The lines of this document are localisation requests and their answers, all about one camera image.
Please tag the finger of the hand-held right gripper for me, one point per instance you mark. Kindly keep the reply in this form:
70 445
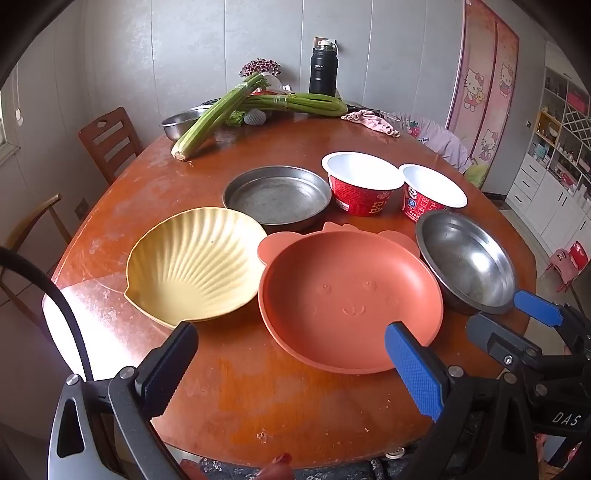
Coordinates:
498 341
538 307

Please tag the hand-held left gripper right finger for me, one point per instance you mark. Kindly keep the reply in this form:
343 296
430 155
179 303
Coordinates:
413 369

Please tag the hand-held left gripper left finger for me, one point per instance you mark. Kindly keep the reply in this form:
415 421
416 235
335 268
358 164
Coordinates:
168 364

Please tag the shiny steel bowl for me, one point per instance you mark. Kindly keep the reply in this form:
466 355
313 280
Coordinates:
466 263

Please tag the yellow shell-shaped plate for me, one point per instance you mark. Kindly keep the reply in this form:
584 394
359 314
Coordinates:
198 272

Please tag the orange bear-face plate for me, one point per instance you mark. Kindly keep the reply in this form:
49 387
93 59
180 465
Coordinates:
341 286

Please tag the red instant noodle bowl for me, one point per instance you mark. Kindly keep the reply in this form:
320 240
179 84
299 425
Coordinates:
418 205
360 201

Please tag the round metal pan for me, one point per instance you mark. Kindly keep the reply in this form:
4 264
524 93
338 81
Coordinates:
277 198

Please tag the pink child chair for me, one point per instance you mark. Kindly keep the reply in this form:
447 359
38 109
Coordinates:
577 258

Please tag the white shelf cabinet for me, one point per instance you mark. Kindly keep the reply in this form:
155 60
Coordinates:
545 198

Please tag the purple garment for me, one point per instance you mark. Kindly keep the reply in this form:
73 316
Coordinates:
438 138

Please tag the light wooden armchair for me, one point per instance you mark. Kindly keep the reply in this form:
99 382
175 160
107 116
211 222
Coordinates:
46 203

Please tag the pink cartoon cat wardrobe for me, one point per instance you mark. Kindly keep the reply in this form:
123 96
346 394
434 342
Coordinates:
480 92

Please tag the large steel basin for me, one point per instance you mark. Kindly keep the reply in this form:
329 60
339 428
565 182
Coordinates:
178 127

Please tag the red-brown wooden chair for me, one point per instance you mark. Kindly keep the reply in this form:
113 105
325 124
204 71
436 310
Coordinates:
94 134

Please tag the thick celery bunch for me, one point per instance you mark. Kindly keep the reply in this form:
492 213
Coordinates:
207 122

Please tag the pink cloth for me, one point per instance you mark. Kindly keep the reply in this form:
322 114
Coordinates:
369 121

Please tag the fruit in foam net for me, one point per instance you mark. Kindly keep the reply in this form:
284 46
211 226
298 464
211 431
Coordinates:
255 117

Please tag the thin celery bunch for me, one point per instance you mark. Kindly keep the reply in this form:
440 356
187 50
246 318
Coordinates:
304 102

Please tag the black thermos bottle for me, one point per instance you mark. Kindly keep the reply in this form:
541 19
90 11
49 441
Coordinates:
322 74

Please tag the dried flower bouquet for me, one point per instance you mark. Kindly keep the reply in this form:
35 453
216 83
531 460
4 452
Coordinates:
261 66

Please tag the grey wall socket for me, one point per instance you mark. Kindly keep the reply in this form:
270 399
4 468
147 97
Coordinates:
81 208

